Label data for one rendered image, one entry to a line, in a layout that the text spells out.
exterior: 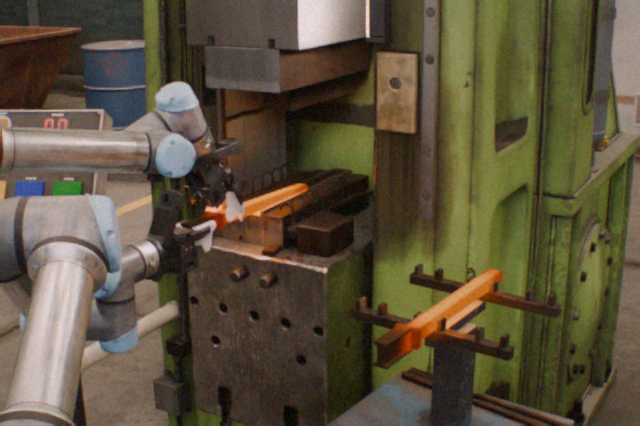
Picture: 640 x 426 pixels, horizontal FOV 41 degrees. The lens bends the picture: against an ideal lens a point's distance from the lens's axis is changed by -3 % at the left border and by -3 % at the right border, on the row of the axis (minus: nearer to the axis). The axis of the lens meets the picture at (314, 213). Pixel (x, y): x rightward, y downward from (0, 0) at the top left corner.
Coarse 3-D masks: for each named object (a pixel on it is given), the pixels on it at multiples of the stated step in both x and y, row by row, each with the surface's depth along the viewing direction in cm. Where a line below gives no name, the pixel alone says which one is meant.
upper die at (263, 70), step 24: (216, 48) 196; (240, 48) 193; (312, 48) 199; (336, 48) 209; (360, 48) 219; (216, 72) 198; (240, 72) 194; (264, 72) 191; (288, 72) 192; (312, 72) 201; (336, 72) 211
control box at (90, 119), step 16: (0, 112) 217; (16, 112) 217; (32, 112) 216; (48, 112) 216; (64, 112) 216; (80, 112) 215; (96, 112) 215; (48, 128) 215; (80, 128) 214; (96, 128) 214; (0, 176) 213; (16, 176) 213; (32, 176) 213; (48, 176) 212; (64, 176) 212; (80, 176) 211; (96, 176) 211; (48, 192) 211; (96, 192) 211
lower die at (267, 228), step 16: (304, 176) 233; (336, 176) 229; (352, 176) 232; (368, 176) 233; (256, 192) 223; (304, 192) 216; (336, 192) 219; (352, 192) 227; (272, 208) 204; (288, 208) 205; (304, 208) 207; (320, 208) 213; (352, 208) 228; (240, 224) 205; (256, 224) 203; (272, 224) 201; (288, 224) 202; (240, 240) 207; (256, 240) 204; (272, 240) 202; (288, 240) 203
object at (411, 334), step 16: (496, 272) 173; (464, 288) 165; (480, 288) 166; (448, 304) 158; (464, 304) 161; (416, 320) 151; (432, 320) 151; (384, 336) 143; (400, 336) 143; (416, 336) 146; (384, 352) 141; (400, 352) 145; (384, 368) 141
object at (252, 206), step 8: (296, 184) 219; (304, 184) 218; (272, 192) 211; (280, 192) 210; (288, 192) 212; (296, 192) 215; (256, 200) 202; (264, 200) 203; (272, 200) 206; (280, 200) 209; (248, 208) 198; (256, 208) 200; (200, 216) 187; (208, 216) 187; (216, 216) 188; (224, 216) 190; (184, 224) 181; (192, 224) 181; (200, 224) 183; (216, 224) 188; (224, 224) 190
